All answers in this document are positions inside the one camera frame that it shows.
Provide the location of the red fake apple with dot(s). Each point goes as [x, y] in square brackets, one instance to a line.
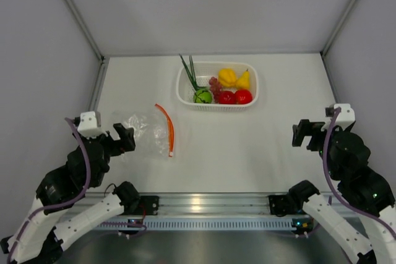
[243, 96]

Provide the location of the yellow fake bell pepper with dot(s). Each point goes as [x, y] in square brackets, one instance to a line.
[227, 78]

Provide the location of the purple fake grape bunch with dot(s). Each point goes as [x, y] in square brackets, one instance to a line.
[215, 88]

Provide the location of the yellow fake lemon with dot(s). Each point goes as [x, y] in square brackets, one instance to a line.
[243, 82]

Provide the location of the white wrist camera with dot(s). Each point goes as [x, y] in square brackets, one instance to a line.
[89, 124]
[342, 115]

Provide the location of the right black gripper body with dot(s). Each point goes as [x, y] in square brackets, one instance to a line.
[314, 129]

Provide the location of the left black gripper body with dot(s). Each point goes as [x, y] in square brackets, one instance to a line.
[115, 148]

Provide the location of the left aluminium frame post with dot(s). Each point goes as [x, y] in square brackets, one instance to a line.
[83, 27]

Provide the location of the aluminium mounting rail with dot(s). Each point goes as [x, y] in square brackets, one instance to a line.
[205, 205]

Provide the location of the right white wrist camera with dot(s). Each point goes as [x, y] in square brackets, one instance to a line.
[342, 115]

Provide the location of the red fake tomato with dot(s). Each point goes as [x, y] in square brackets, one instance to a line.
[226, 97]

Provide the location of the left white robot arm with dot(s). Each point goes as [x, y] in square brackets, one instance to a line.
[42, 237]

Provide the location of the clear zip bag orange seal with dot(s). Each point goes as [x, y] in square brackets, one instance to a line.
[153, 130]

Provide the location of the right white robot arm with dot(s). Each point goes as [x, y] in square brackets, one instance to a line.
[355, 185]

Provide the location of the green fake watermelon ball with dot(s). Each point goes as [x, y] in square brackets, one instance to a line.
[203, 96]

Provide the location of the right aluminium frame post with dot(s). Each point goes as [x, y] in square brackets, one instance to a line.
[338, 27]

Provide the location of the aluminium frame post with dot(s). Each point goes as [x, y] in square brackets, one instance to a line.
[83, 27]
[338, 27]

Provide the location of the green fake scallion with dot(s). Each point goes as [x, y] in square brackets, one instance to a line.
[191, 74]

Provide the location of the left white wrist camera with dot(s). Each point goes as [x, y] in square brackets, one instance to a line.
[89, 124]

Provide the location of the white perforated plastic basket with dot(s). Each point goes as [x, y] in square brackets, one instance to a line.
[204, 71]

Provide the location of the slotted grey cable duct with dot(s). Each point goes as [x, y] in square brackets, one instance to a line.
[260, 223]

